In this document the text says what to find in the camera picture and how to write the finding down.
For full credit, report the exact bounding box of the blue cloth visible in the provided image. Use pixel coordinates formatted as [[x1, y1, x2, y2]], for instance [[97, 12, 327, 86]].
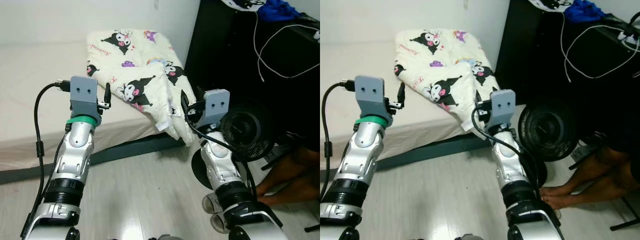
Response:
[[257, 0, 301, 22], [570, 0, 608, 23]]

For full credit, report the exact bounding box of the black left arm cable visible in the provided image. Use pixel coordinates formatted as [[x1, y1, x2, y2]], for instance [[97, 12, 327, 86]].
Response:
[[20, 79, 72, 238], [320, 80, 357, 201]]

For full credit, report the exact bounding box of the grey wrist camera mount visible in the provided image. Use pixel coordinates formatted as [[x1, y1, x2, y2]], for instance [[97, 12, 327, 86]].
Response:
[[196, 89, 231, 128], [486, 89, 517, 130], [354, 76, 393, 118], [70, 76, 103, 118]]

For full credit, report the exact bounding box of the white cable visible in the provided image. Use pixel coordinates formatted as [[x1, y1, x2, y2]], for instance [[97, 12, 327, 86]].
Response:
[[559, 10, 640, 81], [252, 10, 321, 81]]

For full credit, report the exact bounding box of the black desk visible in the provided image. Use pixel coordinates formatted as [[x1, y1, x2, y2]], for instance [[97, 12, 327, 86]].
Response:
[[185, 0, 321, 153], [494, 0, 640, 151]]

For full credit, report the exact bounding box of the black round floor fan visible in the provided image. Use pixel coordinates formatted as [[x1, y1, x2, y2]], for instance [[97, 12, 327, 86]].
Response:
[[191, 102, 277, 191], [517, 100, 581, 186]]

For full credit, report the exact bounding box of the mattress with cream sheet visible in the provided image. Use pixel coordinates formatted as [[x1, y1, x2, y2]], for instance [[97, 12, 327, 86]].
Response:
[[320, 42, 476, 171], [0, 42, 173, 173]]

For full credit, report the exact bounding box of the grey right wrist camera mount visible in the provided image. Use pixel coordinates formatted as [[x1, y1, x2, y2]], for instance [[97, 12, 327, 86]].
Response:
[[486, 89, 517, 130], [196, 89, 231, 128]]

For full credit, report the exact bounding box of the white Kuromi print cloth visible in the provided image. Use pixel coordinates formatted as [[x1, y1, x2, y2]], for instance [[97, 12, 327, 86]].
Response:
[[527, 0, 573, 12], [220, 0, 266, 12]]

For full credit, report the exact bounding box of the cream Kuromi print blanket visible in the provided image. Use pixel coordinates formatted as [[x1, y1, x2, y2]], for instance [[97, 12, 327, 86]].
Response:
[[86, 28, 198, 147], [394, 28, 501, 133]]

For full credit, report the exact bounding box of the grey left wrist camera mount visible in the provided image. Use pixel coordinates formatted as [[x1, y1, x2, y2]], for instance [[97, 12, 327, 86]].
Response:
[[354, 76, 393, 118], [70, 76, 103, 118]]

